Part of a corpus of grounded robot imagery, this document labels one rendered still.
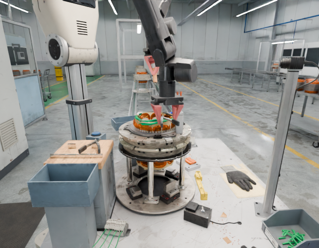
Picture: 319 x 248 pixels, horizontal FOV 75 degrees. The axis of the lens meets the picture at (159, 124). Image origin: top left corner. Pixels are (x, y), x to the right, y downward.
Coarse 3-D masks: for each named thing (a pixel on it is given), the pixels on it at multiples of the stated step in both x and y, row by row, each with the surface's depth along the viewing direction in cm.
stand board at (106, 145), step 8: (64, 144) 82; (80, 144) 82; (104, 144) 82; (112, 144) 85; (56, 152) 76; (64, 152) 76; (72, 152) 76; (88, 152) 76; (96, 152) 76; (104, 152) 76; (48, 160) 69; (56, 160) 69; (64, 160) 69; (72, 160) 69; (80, 160) 69; (88, 160) 69; (96, 160) 69; (104, 160) 72
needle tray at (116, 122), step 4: (128, 116) 122; (132, 116) 123; (112, 120) 115; (116, 120) 119; (120, 120) 120; (124, 120) 122; (128, 120) 123; (132, 120) 124; (112, 124) 117; (116, 124) 109; (120, 124) 110; (116, 128) 110; (132, 160) 121; (132, 164) 122; (136, 164) 123
